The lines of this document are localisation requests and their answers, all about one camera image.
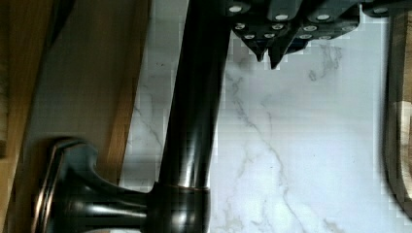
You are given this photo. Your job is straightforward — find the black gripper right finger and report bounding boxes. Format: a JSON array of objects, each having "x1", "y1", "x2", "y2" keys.
[{"x1": 267, "y1": 0, "x2": 360, "y2": 69}]

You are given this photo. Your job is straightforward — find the wooden cutting board tray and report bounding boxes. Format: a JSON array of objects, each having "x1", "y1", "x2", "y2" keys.
[{"x1": 383, "y1": 10, "x2": 411, "y2": 217}]

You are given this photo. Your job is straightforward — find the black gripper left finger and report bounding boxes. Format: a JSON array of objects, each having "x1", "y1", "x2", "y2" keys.
[{"x1": 226, "y1": 0, "x2": 293, "y2": 61}]

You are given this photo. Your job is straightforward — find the wooden drawer with black handle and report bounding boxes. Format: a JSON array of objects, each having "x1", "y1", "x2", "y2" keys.
[{"x1": 1, "y1": 0, "x2": 230, "y2": 233}]

